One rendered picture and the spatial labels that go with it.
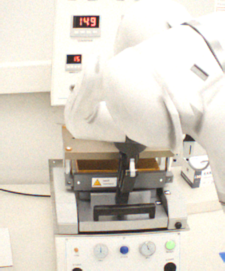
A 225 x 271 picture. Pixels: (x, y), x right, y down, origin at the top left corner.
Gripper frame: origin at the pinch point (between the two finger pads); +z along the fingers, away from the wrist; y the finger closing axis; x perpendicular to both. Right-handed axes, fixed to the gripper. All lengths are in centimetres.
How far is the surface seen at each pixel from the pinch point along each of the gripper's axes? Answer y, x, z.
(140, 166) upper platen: -8.5, 5.5, -0.7
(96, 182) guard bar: -4.2, -6.0, 0.5
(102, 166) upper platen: -9.2, -4.0, -0.5
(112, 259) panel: 13.0, -2.9, 12.1
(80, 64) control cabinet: -33.6, -8.4, -14.2
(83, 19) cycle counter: -37.9, -8.0, -26.5
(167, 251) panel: 12.2, 11.1, 11.2
